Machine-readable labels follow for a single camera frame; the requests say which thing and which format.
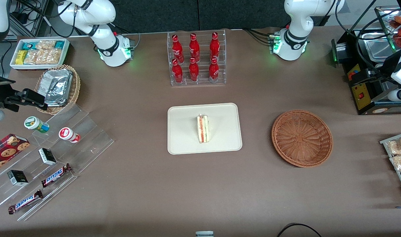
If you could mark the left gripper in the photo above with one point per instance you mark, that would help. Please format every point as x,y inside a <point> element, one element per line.
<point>390,66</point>

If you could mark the triangular sandwich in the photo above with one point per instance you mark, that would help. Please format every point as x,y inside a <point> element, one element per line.
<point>203,130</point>

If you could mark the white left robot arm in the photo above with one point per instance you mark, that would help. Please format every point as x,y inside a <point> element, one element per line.
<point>294,29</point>

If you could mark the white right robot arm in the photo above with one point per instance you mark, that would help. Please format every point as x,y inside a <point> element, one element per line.
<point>105,49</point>

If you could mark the wicker basket holding foil packets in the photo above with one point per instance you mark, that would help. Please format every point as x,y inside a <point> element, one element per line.
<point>75,85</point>

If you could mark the metal snack tray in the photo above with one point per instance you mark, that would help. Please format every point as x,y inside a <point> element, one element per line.
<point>385,141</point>

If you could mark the empty brown wicker basket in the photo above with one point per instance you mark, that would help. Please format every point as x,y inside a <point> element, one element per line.
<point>302,138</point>

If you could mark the cream plastic serving tray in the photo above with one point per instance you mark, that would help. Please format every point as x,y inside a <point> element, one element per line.
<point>184,138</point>

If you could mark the red emergency stop button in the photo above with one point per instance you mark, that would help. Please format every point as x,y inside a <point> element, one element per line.
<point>351,75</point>

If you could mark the black food warmer machine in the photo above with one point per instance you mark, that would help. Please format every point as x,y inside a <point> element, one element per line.
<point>360,98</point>

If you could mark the white jar with green lid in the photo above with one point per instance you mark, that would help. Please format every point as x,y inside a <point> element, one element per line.
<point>34,123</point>

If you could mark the silver foil packet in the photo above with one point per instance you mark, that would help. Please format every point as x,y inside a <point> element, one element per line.
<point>55,102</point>
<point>57,87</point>

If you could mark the steel warmer pan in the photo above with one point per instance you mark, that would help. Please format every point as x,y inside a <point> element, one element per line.
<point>376,46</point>

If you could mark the white snack bin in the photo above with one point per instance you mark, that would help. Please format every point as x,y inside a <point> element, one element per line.
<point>39,67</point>

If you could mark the yellow snack packet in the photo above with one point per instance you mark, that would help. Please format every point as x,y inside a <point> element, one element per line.
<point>21,57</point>

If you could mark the red plaid cookie box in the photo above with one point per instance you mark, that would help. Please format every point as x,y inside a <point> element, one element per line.
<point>6,153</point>

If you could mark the teal snack packet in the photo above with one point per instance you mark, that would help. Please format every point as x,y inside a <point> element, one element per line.
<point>59,44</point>
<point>28,45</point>

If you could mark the white jar with red lid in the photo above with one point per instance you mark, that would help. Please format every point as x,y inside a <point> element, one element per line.
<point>68,134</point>

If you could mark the small black carton box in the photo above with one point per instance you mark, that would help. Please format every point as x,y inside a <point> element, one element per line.
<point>47,156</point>
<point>17,177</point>

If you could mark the clear acrylic stepped shelf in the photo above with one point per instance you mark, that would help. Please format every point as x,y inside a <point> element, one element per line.
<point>88,144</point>

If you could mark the Snickers chocolate bar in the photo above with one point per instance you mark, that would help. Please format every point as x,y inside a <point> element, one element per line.
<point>25,201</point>
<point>56,175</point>

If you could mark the red cola bottle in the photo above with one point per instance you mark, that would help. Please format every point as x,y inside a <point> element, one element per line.
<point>214,70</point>
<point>194,48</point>
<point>214,46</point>
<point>177,72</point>
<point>177,49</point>
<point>194,69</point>

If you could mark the clear acrylic bottle rack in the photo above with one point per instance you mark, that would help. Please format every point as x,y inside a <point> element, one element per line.
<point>203,36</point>

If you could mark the small grey object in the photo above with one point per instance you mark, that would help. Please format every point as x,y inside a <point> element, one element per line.
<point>204,234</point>

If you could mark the aluminium frame stand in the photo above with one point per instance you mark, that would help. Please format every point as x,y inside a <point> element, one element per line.
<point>42,13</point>

